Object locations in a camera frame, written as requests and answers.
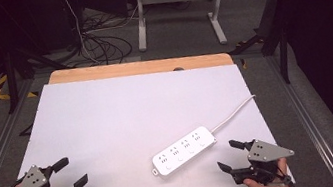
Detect bundle of black floor cables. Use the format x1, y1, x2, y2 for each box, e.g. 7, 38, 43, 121
73, 8, 136, 70

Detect wooden table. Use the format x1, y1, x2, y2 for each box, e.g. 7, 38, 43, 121
46, 42, 235, 95

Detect white power strip cable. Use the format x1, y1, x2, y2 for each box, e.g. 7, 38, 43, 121
205, 94, 262, 134

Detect white power strip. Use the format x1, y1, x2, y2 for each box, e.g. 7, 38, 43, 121
147, 124, 222, 179

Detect white board sheet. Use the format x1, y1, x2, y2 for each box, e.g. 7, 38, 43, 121
0, 48, 297, 187

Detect yellow and black floor tape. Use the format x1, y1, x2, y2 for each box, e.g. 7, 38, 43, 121
0, 69, 38, 104

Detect thin white cable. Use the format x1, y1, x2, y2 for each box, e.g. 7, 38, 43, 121
60, 0, 98, 68

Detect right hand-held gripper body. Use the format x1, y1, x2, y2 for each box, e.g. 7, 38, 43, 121
225, 132, 301, 187

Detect black metal stand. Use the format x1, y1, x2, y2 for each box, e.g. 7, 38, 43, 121
220, 0, 300, 93
0, 0, 80, 116

